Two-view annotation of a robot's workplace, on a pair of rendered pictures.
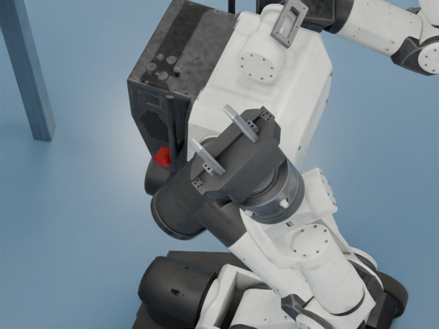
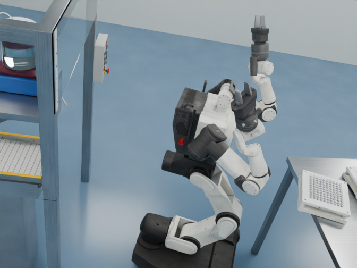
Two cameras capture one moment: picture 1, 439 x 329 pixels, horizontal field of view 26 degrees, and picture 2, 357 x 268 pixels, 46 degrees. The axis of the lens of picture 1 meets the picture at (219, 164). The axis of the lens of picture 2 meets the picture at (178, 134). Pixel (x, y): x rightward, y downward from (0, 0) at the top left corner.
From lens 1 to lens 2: 0.83 m
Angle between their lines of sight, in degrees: 22
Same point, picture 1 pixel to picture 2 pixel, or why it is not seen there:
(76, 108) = (97, 170)
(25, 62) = (88, 143)
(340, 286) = (262, 164)
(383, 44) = not seen: hidden behind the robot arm
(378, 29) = not seen: hidden behind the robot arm
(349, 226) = (211, 213)
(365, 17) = not seen: hidden behind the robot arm
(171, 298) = (155, 227)
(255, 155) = (252, 99)
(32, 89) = (87, 156)
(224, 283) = (176, 222)
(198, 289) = (167, 223)
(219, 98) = (208, 114)
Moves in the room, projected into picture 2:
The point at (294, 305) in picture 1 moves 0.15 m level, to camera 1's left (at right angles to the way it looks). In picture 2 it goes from (242, 178) to (209, 177)
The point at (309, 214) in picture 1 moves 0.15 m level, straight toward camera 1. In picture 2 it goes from (257, 131) to (262, 156)
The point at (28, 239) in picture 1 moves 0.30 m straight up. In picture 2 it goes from (82, 218) to (83, 189)
